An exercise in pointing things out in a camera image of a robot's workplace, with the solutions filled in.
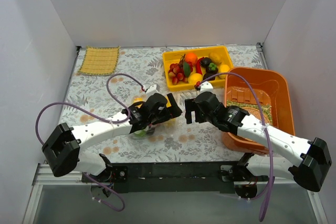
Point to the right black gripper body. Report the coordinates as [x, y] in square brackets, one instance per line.
[193, 109]

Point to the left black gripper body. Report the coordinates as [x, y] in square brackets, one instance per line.
[166, 110]

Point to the clear dotted zip bag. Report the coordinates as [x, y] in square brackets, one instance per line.
[161, 128]

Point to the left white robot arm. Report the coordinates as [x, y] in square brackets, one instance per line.
[64, 149]

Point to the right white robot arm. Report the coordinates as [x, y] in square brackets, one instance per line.
[304, 161]

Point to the fake green vegetable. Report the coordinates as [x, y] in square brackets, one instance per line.
[140, 133]

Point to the fake yellow lemon front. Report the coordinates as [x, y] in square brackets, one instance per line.
[195, 78]

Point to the fake yellow lemon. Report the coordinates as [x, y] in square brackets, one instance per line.
[224, 70]
[195, 78]

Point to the fake red chili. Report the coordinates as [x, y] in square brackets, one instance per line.
[198, 66]

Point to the fake mangosteen lower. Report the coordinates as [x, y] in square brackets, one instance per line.
[212, 68]

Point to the fake mangosteen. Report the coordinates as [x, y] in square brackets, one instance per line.
[205, 61]
[212, 68]

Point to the fake yellow lemon right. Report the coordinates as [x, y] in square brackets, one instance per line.
[224, 70]

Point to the fake mangosteen upper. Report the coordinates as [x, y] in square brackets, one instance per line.
[205, 61]

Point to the fake orange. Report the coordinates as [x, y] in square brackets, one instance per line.
[191, 57]

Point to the fake brown potato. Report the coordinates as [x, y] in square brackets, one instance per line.
[215, 58]

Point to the red cherry bunch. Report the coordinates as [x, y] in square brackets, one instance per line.
[176, 74]

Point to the round woven basket tray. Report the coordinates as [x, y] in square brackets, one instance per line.
[255, 111]

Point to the green woven mat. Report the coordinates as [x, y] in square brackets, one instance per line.
[236, 104]

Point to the yellow woven bamboo mat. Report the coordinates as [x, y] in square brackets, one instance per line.
[99, 61]

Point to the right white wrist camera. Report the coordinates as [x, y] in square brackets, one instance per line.
[205, 87]

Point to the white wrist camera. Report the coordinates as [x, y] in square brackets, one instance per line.
[205, 87]
[152, 89]

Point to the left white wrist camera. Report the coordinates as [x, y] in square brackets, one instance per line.
[152, 89]

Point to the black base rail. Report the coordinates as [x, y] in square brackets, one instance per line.
[175, 177]

